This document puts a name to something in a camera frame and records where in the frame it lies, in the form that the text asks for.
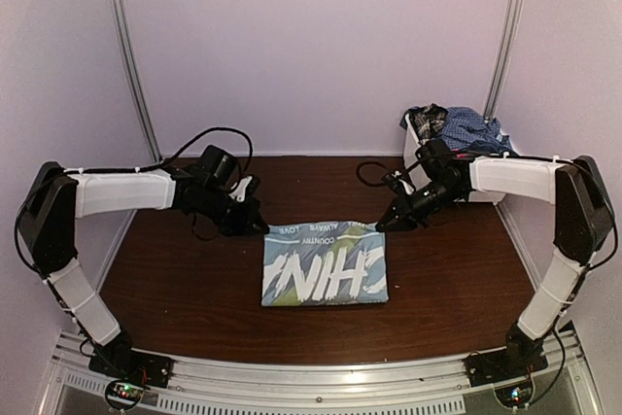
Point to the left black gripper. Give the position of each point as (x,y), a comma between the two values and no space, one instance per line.
(245,224)

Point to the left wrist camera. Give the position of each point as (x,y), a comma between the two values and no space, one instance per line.
(245,188)

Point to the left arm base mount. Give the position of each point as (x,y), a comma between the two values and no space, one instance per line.
(131,380)

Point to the right aluminium frame post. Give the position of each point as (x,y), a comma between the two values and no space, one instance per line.
(509,30)

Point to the front aluminium frame rail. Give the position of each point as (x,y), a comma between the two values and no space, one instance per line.
(428,386)

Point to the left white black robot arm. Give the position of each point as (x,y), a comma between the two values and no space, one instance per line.
(215,186)

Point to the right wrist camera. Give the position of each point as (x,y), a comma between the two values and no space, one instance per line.
(396,182)

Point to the dark plaid shirt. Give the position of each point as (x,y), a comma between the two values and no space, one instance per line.
(426,121)

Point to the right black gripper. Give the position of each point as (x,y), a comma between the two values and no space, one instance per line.
(408,217)

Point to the white plastic laundry basket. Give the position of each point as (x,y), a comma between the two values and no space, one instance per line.
(418,177)

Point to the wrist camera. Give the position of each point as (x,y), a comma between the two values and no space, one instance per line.
(245,188)
(396,182)

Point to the light blue printed t-shirt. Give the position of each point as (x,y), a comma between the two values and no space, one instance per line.
(333,263)

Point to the blue dotted shirt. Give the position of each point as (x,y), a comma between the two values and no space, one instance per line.
(464,126)

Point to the navy blue garment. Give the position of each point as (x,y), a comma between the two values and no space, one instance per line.
(488,148)

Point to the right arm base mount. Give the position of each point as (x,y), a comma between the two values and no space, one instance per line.
(513,383)

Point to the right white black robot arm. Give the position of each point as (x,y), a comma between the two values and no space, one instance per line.
(584,218)

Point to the left aluminium frame post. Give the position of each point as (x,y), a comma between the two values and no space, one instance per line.
(129,64)

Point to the aluminium frame post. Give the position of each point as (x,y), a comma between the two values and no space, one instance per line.
(129,64)
(509,30)

